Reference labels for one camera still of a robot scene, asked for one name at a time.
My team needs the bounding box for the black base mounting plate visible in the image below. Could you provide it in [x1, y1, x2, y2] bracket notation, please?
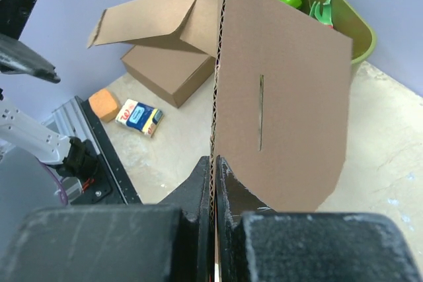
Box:
[70, 96, 141, 205]

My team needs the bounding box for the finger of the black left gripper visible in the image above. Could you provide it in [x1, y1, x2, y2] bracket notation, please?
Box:
[1, 34, 61, 83]

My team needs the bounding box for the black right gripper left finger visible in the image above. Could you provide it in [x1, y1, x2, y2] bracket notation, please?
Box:
[1, 157, 214, 281]

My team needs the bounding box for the aluminium frame rail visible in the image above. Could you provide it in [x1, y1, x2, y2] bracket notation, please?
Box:
[42, 96, 88, 140]

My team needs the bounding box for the orange sponge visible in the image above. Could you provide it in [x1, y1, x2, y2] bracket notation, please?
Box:
[88, 88, 121, 122]

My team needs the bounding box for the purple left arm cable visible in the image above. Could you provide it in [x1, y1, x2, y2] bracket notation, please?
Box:
[39, 159, 69, 206]

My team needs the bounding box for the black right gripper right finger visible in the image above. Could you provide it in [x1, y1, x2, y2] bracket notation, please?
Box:
[215, 157, 422, 281]

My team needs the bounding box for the pink toy dragon fruit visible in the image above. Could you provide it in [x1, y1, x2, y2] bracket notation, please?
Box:
[309, 0, 334, 29]

